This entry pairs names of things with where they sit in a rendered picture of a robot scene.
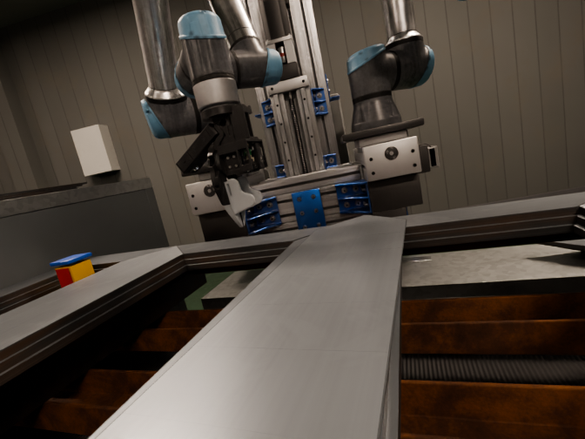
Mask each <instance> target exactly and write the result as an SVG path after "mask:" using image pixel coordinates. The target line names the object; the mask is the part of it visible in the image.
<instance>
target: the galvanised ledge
mask: <svg viewBox="0 0 585 439"><path fill-rule="evenodd" d="M425 256H431V260H423V261H409V262H402V280H401V299H402V300H409V299H428V298H447V297H466V296H484V295H504V294H539V293H559V292H577V291H585V252H582V251H577V250H572V249H565V248H560V247H552V246H544V245H540V244H534V245H525V246H515V247H497V248H487V249H477V250H467V251H458V252H448V253H430V254H420V255H410V256H402V258H412V257H425ZM264 270H265V269H257V270H247V271H237V272H234V273H233V274H231V275H230V276H229V277H228V278H226V279H225V280H224V281H222V282H221V283H220V284H219V285H217V286H216V287H215V288H214V289H213V290H212V291H211V292H209V293H208V294H207V295H205V296H204V297H203V298H202V299H201V301H202V304H203V308H204V309H205V308H223V307H226V306H227V305H228V304H229V303H230V302H231V301H232V300H233V299H234V298H235V297H236V296H237V295H238V294H239V293H240V292H241V291H242V290H244V289H245V288H246V287H247V286H248V285H249V284H250V283H251V282H252V281H253V280H254V279H255V278H256V277H257V276H258V275H259V274H260V273H261V272H262V271H264Z"/></svg>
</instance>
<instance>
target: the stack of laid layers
mask: <svg viewBox="0 0 585 439"><path fill-rule="evenodd" d="M560 233H576V234H578V235H580V236H582V237H583V238H584V239H585V209H584V208H582V207H579V206H578V207H572V208H564V209H557V210H550V211H542V212H535V213H521V214H514V215H507V216H499V217H492V218H485V219H471V220H463V221H455V222H448V223H441V224H433V225H426V226H412V227H406V232H405V239H404V247H403V249H408V248H418V247H435V246H444V245H453V244H462V243H471V242H480V241H489V240H505V239H515V238H524V237H533V236H542V235H550V234H560ZM307 237H309V236H307ZM307 237H305V238H302V239H299V240H294V241H288V242H281V243H274V244H266V245H259V246H252V247H238V248H231V249H223V250H216V251H209V252H201V253H188V254H182V255H180V256H178V257H177V258H175V259H174V260H171V261H169V262H167V263H165V264H164V265H162V266H160V267H158V268H156V269H154V270H152V271H150V272H149V273H147V274H145V275H143V276H141V277H139V278H137V279H135V280H133V281H132V282H130V283H128V284H126V285H124V286H122V287H120V288H119V289H117V290H115V291H113V292H111V293H109V294H107V295H105V296H104V297H102V298H100V299H98V300H96V301H93V302H92V303H91V304H89V305H87V306H85V307H82V308H80V309H78V310H77V311H76V312H74V313H72V314H69V315H67V316H65V317H64V318H63V319H61V320H59V321H56V322H54V323H52V324H50V325H49V326H48V327H46V328H43V329H41V330H39V331H37V332H36V333H34V334H32V335H30V336H28V337H26V338H24V339H22V340H21V341H19V342H17V343H15V344H13V345H11V346H9V347H7V348H6V349H4V350H2V351H0V386H2V385H4V384H5V383H6V382H8V381H10V380H11V379H13V378H15V377H16V376H18V375H20V374H22V373H23V372H24V371H26V370H27V369H29V368H31V367H33V366H34V365H36V364H38V363H39V362H40V361H42V360H44V359H45V358H47V357H48V356H50V355H52V354H54V353H56V352H57V351H58V350H59V349H61V348H63V347H65V346H66V345H68V344H70V343H71V342H73V341H74V340H76V339H77V338H79V337H81V336H82V335H84V334H86V333H88V332H89V331H91V330H92V329H93V328H95V327H97V326H99V325H100V324H102V323H104V322H105V321H107V320H109V319H110V318H111V317H113V316H114V315H116V314H118V313H120V312H122V311H123V310H125V309H126V308H128V307H129V306H131V305H132V304H134V303H136V302H137V301H140V300H141V299H143V298H144V297H145V296H147V295H148V294H150V293H152V292H154V291H155V290H157V289H159V288H160V287H162V286H163V285H165V284H166V283H168V282H170V281H171V280H173V279H175V278H177V277H178V276H179V275H181V274H183V273H184V272H186V271H188V270H196V269H205V268H214V267H231V266H240V265H249V264H258V263H266V262H271V264H270V265H269V266H268V267H267V268H266V269H265V270H264V271H262V272H261V273H260V274H259V275H258V276H257V277H256V278H255V279H254V280H253V281H252V282H251V283H250V284H249V285H248V286H247V287H246V288H245V289H244V290H242V291H241V292H240V293H239V294H238V295H237V296H236V297H235V298H234V299H233V300H232V301H231V302H230V303H229V304H228V305H227V306H226V307H225V308H223V309H222V310H221V311H220V312H219V313H218V314H217V315H216V316H215V317H214V318H213V319H212V320H211V321H210V322H209V323H208V324H207V325H206V326H205V327H203V328H202V329H201V330H200V331H199V332H198V333H197V334H196V335H195V336H194V337H193V338H192V339H191V340H190V341H189V342H188V343H187V344H186V345H184V346H183V347H182V348H181V349H180V350H179V351H178V352H177V353H176V354H175V355H174V356H173V357H172V358H171V359H170V360H169V361H168V362H167V363H166V364H165V365H164V366H163V367H162V368H161V369H160V370H159V371H158V372H157V373H156V374H155V375H154V376H153V377H152V378H151V379H150V380H149V381H148V382H146V383H145V384H144V385H143V386H142V387H141V388H140V389H139V390H138V391H137V392H136V393H135V394H134V395H133V396H132V397H131V398H130V399H129V400H128V401H126V402H125V403H124V404H123V405H122V406H121V407H120V408H119V409H118V410H117V411H116V412H115V413H114V414H113V415H112V416H111V417H110V418H109V419H107V420H106V421H105V422H104V423H103V424H102V425H101V426H100V427H99V428H98V429H97V430H96V431H95V432H94V433H93V434H92V435H91V436H90V437H88V438H87V439H95V438H96V437H97V436H98V435H99V434H100V433H101V432H102V431H103V430H104V429H105V428H106V427H107V426H108V425H110V424H111V423H112V422H113V421H114V420H115V419H116V418H117V417H118V416H119V415H120V414H121V413H122V412H123V411H125V410H126V409H127V408H128V407H129V406H130V405H131V404H132V403H133V402H134V401H135V400H136V399H137V398H138V397H140V396H141V395H142V394H143V393H144V392H145V391H146V390H147V389H148V388H149V387H150V386H151V385H152V384H153V383H154V382H155V381H156V380H157V379H158V378H159V377H160V376H161V375H162V374H163V373H164V372H165V371H166V370H167V369H169V368H170V367H171V366H172V365H173V364H174V363H175V362H176V361H177V360H178V359H179V358H180V357H181V356H182V355H184V354H185V353H186V352H187V351H188V350H189V349H190V348H191V347H192V346H193V345H194V344H195V343H196V342H197V341H199V340H200V339H201V338H202V337H203V336H204V335H205V334H206V333H207V332H208V331H209V330H210V329H211V328H213V327H214V326H215V325H216V324H217V323H218V322H219V321H220V320H221V319H222V318H223V317H224V316H225V315H226V314H228V313H229V312H230V311H231V310H232V309H233V308H234V307H235V306H236V305H237V304H238V303H239V302H240V301H241V300H243V299H244V298H245V297H246V296H247V295H248V294H249V293H250V292H251V291H252V290H253V289H254V288H255V287H256V286H257V285H258V284H259V283H260V282H261V281H262V280H263V279H264V278H265V277H266V276H267V275H268V274H269V273H270V272H272V271H273V270H274V269H275V268H276V267H277V266H278V265H279V264H280V263H281V262H282V261H283V260H284V259H285V258H287V257H288V256H289V255H290V254H291V253H292V252H293V251H294V250H295V249H296V248H297V247H298V246H299V245H300V244H301V243H302V242H303V241H304V240H305V239H306V238H307ZM401 280H402V261H401V268H400V281H399V288H398V295H397V302H396V309H395V316H394V324H393V337H392V344H391V350H390V357H389V364H388V371H387V385H386V392H385V399H384V406H383V413H382V420H381V427H380V439H400V423H401ZM60 288H61V285H60V282H59V279H58V277H57V275H56V276H53V277H51V278H49V279H46V280H42V281H40V282H38V283H36V284H33V285H31V286H28V287H25V288H23V289H20V290H18V291H16V292H14V293H11V294H7V295H5V296H3V297H1V298H0V315H1V314H4V313H6V312H9V311H10V310H12V309H14V308H17V307H20V306H22V305H24V304H26V303H28V302H31V301H33V300H35V299H38V298H40V297H42V296H44V295H46V294H49V293H52V292H54V291H56V290H58V289H60Z"/></svg>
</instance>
